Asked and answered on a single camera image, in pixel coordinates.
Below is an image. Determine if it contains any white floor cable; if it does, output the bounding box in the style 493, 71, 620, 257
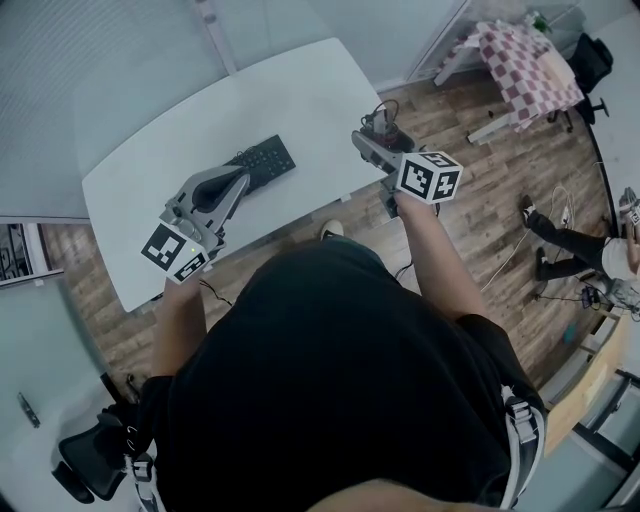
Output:
479, 184, 577, 292

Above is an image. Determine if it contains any light wooden table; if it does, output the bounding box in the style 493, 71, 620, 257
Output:
542, 314, 632, 457

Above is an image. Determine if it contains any table with checkered cloth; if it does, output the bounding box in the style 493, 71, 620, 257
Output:
433, 19, 586, 146
457, 20, 585, 132

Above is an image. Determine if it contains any person's head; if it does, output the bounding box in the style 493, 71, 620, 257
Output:
304, 478, 481, 512

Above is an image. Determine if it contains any person's left forearm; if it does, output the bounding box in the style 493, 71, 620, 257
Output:
149, 277, 209, 379

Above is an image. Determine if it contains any person's black shirt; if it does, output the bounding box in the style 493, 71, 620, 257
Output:
134, 237, 549, 512

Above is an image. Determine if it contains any black mesh office chair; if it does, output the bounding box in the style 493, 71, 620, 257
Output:
52, 407, 156, 504

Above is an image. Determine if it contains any black swivel chair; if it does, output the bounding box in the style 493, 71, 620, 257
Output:
547, 32, 615, 134

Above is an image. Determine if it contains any grey door handle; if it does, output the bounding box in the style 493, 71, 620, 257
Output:
17, 392, 41, 429

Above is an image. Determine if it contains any black keyboard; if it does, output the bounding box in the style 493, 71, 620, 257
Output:
222, 133, 297, 194

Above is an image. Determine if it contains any grey harness strap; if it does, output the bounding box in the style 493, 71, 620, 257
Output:
499, 384, 546, 509
124, 449, 166, 512

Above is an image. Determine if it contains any person's right forearm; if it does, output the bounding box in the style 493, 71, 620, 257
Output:
394, 197, 489, 321

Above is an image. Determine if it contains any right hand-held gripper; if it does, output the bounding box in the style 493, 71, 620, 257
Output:
351, 130, 464, 221

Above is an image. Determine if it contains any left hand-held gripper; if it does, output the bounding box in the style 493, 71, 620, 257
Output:
140, 166, 251, 285

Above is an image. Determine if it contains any beige box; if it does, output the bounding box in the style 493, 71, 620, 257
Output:
542, 47, 576, 89

